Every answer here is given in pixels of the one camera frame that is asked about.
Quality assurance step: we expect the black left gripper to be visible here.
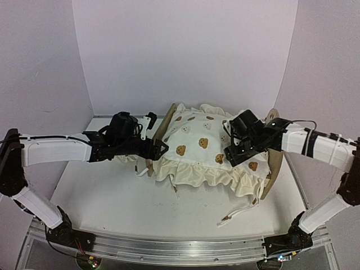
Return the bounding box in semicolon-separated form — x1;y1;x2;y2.
115;137;169;161

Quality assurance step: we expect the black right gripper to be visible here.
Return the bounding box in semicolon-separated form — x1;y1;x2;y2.
224;136;262;168

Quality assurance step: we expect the bear print cushion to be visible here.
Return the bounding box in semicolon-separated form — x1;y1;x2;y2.
134;102;272;227

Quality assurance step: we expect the wooden pet bed frame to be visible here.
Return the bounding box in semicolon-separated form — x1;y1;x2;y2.
146;103;285;201

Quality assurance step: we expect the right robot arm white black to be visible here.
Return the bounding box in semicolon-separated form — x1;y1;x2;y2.
223;110;359;259

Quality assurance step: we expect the small circuit board with leds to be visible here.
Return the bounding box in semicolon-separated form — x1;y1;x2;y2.
75;253;102;269

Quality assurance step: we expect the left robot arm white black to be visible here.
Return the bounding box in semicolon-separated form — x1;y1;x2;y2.
1;112;169;251

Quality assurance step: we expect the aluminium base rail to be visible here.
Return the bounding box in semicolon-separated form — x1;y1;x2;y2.
16;218;339;269

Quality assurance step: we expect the small bear print pillow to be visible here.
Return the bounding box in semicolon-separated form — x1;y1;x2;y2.
115;155;138;170

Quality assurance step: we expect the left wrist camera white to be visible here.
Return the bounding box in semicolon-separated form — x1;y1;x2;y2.
138;112;158;140

